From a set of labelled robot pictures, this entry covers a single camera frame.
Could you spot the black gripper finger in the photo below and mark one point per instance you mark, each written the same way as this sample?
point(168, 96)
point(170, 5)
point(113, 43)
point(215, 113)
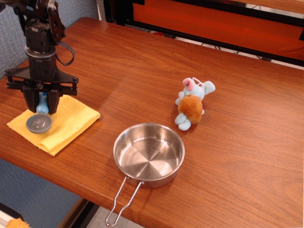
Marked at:
point(53, 100)
point(31, 97)

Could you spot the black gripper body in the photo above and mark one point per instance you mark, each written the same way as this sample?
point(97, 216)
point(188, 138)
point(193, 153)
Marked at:
point(42, 75)

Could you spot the blue handled grey spoon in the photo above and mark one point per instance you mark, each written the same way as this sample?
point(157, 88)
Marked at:
point(41, 122)

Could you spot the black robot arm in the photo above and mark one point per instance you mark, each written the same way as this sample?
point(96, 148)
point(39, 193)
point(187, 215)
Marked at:
point(43, 30)

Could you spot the yellow folded cloth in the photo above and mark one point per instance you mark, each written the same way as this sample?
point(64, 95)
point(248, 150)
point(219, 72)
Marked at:
point(71, 119)

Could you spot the orange fuzzy object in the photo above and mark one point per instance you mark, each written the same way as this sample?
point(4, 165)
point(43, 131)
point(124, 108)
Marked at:
point(17, 223)

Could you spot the blue and brown plush toy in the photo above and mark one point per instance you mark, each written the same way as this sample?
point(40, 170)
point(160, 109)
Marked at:
point(189, 102)

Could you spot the steel pan with wire handle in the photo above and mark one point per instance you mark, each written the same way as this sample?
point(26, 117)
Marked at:
point(149, 155)

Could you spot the black metal frame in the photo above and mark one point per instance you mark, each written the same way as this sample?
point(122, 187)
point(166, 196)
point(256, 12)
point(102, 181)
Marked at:
point(223, 23)

